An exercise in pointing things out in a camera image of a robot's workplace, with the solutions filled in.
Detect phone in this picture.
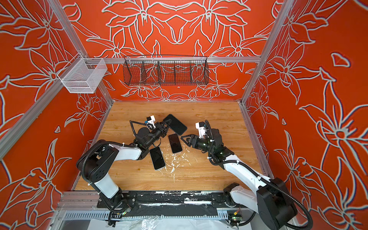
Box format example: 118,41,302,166
168,134,183,154
149,147,166,170
164,114,187,136

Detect clear plastic bin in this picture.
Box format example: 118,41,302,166
58,58,107,94

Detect phone in pink case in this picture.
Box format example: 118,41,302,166
168,134,183,154

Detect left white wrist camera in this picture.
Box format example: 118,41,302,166
145,116,156,130

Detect aluminium frame rails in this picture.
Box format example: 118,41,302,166
1,1,284,230

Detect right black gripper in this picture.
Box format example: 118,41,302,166
180,135,216,155

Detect black wire basket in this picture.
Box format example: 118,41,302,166
123,56,209,86

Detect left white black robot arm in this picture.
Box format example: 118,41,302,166
76,117,172,213

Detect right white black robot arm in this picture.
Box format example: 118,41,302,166
181,127,313,230

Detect phone in white case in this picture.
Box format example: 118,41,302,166
149,147,166,170

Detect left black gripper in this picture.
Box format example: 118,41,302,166
145,119,171,149

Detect small green circuit board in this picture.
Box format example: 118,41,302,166
228,211,243,226

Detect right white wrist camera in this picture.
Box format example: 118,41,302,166
195,122,206,139

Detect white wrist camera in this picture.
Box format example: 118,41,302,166
145,116,156,130
195,122,206,139

